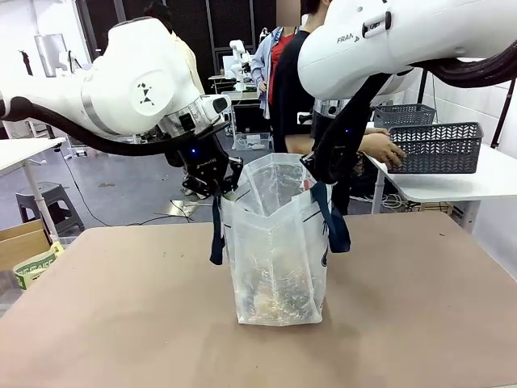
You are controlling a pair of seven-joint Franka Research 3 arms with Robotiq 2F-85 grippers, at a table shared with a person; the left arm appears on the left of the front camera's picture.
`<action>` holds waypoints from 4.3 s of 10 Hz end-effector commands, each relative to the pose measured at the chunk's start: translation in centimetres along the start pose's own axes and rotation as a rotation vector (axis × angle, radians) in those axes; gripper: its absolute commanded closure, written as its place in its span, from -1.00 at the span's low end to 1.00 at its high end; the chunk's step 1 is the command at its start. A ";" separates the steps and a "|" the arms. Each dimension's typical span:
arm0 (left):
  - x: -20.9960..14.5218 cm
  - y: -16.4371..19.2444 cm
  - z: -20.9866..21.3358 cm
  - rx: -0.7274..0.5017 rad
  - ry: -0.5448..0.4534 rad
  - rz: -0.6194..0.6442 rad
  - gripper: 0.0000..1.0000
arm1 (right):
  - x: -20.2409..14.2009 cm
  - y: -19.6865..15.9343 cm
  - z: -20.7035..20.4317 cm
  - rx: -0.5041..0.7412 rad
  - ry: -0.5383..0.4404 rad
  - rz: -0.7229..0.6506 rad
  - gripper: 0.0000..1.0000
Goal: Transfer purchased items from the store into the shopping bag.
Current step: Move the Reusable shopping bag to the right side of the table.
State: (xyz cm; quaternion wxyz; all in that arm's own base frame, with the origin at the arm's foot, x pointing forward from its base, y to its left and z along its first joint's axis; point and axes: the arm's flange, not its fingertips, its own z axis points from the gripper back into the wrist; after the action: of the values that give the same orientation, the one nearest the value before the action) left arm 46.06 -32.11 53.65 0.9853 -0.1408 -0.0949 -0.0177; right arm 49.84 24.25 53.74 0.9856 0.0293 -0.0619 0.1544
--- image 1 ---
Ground white side table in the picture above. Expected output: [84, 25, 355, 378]
[0, 136, 68, 246]

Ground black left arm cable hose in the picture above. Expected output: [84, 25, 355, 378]
[0, 95, 203, 158]

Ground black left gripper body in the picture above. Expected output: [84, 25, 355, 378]
[164, 135, 229, 193]

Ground gray framed board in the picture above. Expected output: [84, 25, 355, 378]
[33, 33, 68, 78]

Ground white box green print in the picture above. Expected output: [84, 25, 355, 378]
[13, 241, 65, 290]

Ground person in blue shirt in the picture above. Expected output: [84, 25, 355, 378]
[250, 2, 302, 121]

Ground brown cardboard box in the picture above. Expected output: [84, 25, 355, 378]
[0, 219, 53, 272]

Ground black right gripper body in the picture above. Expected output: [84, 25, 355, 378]
[310, 116, 366, 183]

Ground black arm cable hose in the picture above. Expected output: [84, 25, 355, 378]
[422, 40, 517, 88]
[0, 95, 203, 158]

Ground large gray plastic basket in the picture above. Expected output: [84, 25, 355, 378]
[386, 122, 485, 175]

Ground white cable bundle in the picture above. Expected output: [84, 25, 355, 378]
[379, 192, 410, 212]

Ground person in dark shirt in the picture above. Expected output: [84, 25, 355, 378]
[272, 0, 367, 216]

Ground translucent shopping bag blue handles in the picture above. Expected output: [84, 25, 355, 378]
[208, 152, 351, 327]

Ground black slanted pole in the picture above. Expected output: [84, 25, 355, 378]
[490, 78, 517, 150]

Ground clear plastic storage box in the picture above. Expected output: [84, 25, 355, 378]
[233, 132, 273, 152]

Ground white table with baskets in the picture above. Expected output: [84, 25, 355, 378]
[362, 120, 517, 236]

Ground black floor cable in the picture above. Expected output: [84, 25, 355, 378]
[58, 149, 199, 228]

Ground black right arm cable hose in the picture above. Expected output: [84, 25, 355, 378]
[422, 40, 517, 88]

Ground person left hand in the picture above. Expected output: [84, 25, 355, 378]
[362, 133, 408, 170]

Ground person in cream jacket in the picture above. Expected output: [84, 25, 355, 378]
[149, 2, 207, 98]

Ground small gray plastic basket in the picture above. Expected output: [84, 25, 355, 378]
[372, 103, 438, 131]

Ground gray step stool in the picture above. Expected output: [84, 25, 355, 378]
[15, 182, 86, 238]

